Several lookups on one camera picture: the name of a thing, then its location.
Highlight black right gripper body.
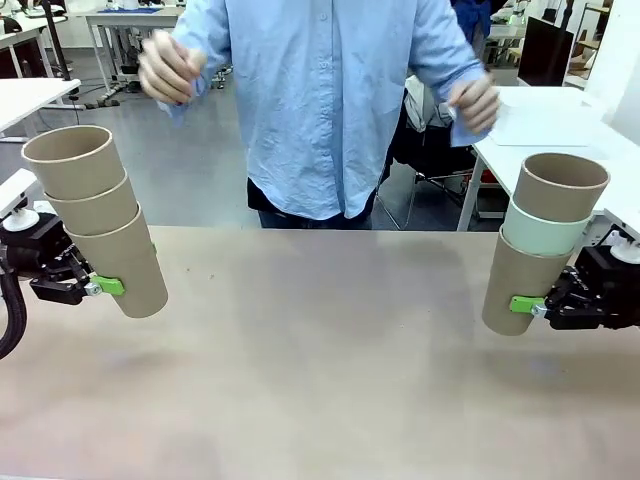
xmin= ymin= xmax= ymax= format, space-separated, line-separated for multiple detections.
xmin=574 ymin=245 xmax=640 ymax=329

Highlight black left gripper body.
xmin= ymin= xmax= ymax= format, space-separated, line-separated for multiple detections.
xmin=0 ymin=213 xmax=76 ymax=274

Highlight brown paper cup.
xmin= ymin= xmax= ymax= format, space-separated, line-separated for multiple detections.
xmin=21 ymin=125 xmax=126 ymax=201
xmin=43 ymin=172 xmax=140 ymax=236
xmin=64 ymin=207 xmax=169 ymax=320
xmin=509 ymin=153 xmax=611 ymax=221
xmin=482 ymin=224 xmax=576 ymax=336

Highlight pale green cup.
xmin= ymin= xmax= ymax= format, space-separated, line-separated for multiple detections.
xmin=501 ymin=197 xmax=594 ymax=259

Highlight person's right forearm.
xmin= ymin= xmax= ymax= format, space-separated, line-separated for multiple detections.
xmin=154 ymin=0 xmax=236 ymax=131

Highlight person's left forearm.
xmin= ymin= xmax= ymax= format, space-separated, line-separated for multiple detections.
xmin=429 ymin=29 xmax=494 ymax=149

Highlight person's left hand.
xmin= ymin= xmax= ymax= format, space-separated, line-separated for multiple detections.
xmin=447 ymin=77 xmax=501 ymax=135

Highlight person's right hand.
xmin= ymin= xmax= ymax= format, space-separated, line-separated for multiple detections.
xmin=138 ymin=30 xmax=209 ymax=106

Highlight white table with rounded corner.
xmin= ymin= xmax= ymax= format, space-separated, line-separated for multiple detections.
xmin=457 ymin=85 xmax=640 ymax=232

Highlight white side table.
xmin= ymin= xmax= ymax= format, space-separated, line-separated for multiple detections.
xmin=0 ymin=78 xmax=82 ymax=139

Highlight black chair with clothes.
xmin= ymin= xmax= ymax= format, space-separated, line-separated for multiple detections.
xmin=384 ymin=74 xmax=476 ymax=211

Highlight black stand pole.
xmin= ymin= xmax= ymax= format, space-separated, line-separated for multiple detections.
xmin=42 ymin=0 xmax=72 ymax=81

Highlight white background desk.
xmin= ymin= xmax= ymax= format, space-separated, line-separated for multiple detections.
xmin=0 ymin=14 xmax=69 ymax=79

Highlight brown cardboard box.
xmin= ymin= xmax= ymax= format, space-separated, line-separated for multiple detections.
xmin=569 ymin=29 xmax=601 ymax=71

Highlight black monitor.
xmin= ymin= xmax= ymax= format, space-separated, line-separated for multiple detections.
xmin=517 ymin=15 xmax=575 ymax=89

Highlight dark blue garment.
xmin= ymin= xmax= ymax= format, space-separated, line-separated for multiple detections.
xmin=452 ymin=0 xmax=494 ymax=61

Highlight person in light blue shirt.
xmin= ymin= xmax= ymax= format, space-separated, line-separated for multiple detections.
xmin=164 ymin=0 xmax=494 ymax=231

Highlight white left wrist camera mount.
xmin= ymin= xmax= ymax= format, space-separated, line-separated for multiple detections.
xmin=0 ymin=168 xmax=40 ymax=231

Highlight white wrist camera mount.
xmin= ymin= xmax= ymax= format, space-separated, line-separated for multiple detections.
xmin=592 ymin=207 xmax=640 ymax=261
xmin=0 ymin=168 xmax=40 ymax=231

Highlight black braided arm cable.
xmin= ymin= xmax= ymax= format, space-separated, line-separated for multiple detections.
xmin=0 ymin=269 xmax=26 ymax=361

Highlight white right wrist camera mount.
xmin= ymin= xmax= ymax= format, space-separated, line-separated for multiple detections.
xmin=592 ymin=207 xmax=640 ymax=261

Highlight grey frame workbench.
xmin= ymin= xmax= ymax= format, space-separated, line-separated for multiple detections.
xmin=84 ymin=7 xmax=186 ymax=101

